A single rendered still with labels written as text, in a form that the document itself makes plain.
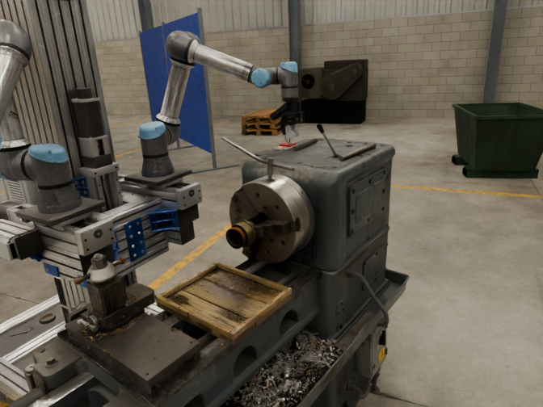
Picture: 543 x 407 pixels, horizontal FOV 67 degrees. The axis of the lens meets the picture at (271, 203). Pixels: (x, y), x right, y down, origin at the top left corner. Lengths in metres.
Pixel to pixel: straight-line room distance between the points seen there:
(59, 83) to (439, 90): 10.20
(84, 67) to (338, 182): 1.14
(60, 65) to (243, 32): 10.94
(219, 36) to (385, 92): 5.09
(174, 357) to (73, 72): 1.24
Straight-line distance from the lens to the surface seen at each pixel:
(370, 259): 1.90
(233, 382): 1.38
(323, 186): 1.48
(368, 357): 2.09
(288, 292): 1.41
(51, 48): 1.86
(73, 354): 1.32
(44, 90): 1.84
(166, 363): 1.09
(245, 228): 1.39
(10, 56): 1.57
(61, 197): 1.65
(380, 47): 11.44
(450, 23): 11.31
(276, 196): 1.40
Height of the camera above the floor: 1.65
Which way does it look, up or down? 20 degrees down
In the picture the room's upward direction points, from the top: 3 degrees counter-clockwise
